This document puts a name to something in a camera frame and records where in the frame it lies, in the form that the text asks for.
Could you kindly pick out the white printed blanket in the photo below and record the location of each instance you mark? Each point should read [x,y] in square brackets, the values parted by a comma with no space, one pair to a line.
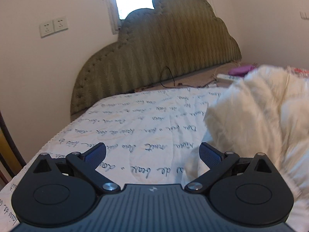
[144,120]

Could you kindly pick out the olive padded headboard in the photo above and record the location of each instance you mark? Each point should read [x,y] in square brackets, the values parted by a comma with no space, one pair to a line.
[157,48]

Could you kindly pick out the white wall socket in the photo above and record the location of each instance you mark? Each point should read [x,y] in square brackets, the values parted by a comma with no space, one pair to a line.
[60,24]
[47,29]

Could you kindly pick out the red patterned cloth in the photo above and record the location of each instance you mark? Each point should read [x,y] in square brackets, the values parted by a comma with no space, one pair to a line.
[299,71]

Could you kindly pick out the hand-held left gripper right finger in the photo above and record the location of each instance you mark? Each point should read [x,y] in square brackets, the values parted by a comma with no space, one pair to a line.
[210,154]

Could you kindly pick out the white wall switch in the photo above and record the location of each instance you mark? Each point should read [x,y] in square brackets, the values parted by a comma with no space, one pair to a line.
[304,15]

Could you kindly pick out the dark wooden frame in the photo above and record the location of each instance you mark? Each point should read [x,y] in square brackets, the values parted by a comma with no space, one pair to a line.
[12,147]

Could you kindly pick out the purple cloth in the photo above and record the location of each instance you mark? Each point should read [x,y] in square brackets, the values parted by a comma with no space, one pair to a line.
[239,70]

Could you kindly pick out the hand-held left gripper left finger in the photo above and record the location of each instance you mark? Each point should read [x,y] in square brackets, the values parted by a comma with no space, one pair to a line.
[95,156]

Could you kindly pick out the white power strip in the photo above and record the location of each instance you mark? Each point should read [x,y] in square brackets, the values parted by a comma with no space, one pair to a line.
[227,76]

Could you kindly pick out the cream fluffy garment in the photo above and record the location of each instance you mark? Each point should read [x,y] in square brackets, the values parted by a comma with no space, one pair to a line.
[260,116]

